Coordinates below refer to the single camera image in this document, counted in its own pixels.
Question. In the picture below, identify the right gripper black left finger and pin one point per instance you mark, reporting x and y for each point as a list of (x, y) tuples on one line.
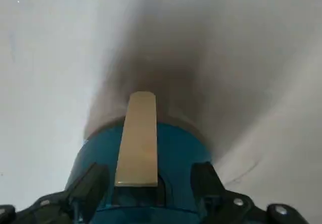
[(83, 183)]

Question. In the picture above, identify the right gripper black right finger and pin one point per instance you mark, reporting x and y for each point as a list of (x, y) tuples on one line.
[(208, 188)]

